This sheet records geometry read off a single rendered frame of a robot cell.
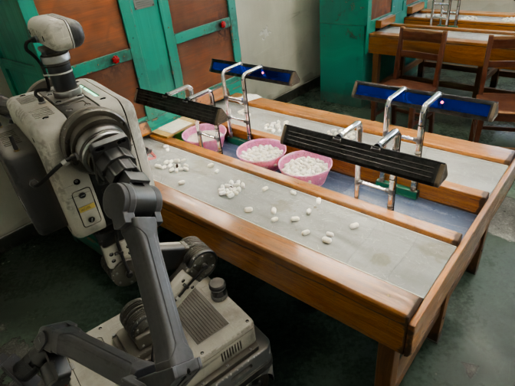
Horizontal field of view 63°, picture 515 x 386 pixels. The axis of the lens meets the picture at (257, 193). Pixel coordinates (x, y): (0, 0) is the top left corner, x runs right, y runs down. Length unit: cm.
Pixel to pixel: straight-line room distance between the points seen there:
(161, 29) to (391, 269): 185
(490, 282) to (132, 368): 213
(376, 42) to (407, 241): 305
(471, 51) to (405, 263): 284
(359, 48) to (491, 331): 300
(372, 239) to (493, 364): 94
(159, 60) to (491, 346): 231
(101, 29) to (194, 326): 155
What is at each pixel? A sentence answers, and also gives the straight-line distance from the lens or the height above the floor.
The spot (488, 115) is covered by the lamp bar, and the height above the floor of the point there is 107.
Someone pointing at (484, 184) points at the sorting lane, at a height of 74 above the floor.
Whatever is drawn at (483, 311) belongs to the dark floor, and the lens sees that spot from 253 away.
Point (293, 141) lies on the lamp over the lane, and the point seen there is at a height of 107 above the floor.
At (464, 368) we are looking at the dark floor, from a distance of 228.
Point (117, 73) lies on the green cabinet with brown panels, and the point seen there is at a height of 116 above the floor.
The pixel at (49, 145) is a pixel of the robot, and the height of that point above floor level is 141.
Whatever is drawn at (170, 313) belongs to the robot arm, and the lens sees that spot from 88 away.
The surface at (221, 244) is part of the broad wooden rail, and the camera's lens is 178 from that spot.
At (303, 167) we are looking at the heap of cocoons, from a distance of 211.
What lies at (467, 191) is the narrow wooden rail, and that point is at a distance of 196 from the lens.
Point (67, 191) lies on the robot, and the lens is 113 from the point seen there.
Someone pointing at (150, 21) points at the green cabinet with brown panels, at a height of 137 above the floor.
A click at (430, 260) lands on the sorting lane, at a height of 74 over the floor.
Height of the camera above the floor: 179
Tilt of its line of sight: 33 degrees down
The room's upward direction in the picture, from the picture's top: 6 degrees counter-clockwise
